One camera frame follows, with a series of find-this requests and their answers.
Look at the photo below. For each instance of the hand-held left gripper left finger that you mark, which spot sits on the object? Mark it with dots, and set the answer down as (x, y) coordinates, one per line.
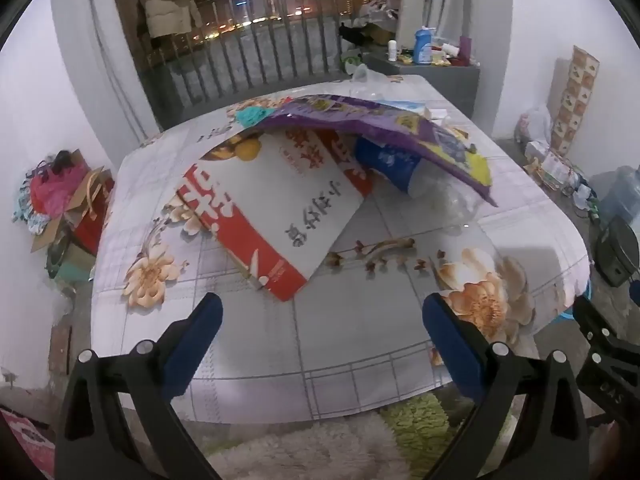
(195, 340)

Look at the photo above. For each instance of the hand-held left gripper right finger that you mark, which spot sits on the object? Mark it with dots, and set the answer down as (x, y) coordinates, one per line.
(450, 345)

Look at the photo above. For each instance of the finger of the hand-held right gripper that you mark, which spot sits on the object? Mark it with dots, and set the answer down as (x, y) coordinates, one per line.
(600, 322)
(612, 380)

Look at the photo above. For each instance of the blue plastic basket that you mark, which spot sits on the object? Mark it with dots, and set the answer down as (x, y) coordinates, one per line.
(567, 316)

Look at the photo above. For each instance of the red and white cardboard box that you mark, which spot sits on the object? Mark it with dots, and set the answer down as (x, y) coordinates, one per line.
(280, 195)

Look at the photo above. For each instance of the clear bottle with blue label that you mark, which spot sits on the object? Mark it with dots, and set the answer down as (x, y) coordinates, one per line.
(387, 162)

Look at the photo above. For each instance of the black round appliance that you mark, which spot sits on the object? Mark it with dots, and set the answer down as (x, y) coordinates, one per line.
(620, 255)

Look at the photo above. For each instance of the green fluffy rug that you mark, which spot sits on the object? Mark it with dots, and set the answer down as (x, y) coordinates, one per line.
(415, 420)

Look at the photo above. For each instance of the floral tablecloth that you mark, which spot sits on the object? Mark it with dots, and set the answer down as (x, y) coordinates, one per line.
(350, 320)

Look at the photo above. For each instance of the large water jug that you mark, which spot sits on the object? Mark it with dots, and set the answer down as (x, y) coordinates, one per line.
(622, 190)

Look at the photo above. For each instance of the white fluffy rug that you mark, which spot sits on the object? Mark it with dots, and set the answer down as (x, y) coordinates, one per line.
(300, 450)

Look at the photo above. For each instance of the red paper bag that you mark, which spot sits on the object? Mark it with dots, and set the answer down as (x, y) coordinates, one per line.
(92, 225)

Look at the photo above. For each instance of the pile of paper packaging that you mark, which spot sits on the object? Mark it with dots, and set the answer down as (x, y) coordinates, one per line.
(552, 165)

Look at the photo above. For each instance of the pink printed bag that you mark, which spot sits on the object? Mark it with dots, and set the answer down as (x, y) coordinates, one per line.
(25, 440)

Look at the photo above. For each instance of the teal patterned cloth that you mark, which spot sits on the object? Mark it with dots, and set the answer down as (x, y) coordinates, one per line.
(30, 210)

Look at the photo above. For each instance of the white plastic bag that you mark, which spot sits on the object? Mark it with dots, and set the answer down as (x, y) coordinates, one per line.
(535, 122)

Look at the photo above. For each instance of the tall patterned cardboard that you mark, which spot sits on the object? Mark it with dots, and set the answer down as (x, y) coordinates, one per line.
(575, 95)

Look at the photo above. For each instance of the teal crumpled wrapper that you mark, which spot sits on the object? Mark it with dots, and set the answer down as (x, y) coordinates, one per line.
(252, 116)

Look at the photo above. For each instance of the small white packet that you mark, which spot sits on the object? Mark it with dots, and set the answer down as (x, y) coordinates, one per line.
(427, 111)

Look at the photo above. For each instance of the purple snack bag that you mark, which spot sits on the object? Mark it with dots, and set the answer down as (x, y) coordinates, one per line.
(360, 120)

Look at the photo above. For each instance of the grey cabinet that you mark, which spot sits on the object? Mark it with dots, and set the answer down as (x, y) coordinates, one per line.
(440, 85)

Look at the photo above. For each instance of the clear plastic bag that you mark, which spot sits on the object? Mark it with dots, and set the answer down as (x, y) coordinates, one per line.
(365, 74)

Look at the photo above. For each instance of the white tube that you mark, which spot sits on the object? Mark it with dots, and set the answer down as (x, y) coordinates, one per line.
(449, 49)

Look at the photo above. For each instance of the maroon box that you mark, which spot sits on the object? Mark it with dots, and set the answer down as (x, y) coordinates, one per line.
(466, 47)

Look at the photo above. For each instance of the blue detergent bottle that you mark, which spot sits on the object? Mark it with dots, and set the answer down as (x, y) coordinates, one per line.
(422, 47)

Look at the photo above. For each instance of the small white bottle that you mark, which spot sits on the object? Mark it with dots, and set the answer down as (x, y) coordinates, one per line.
(392, 51)

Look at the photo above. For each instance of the metal balcony railing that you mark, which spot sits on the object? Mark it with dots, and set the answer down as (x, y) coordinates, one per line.
(280, 50)

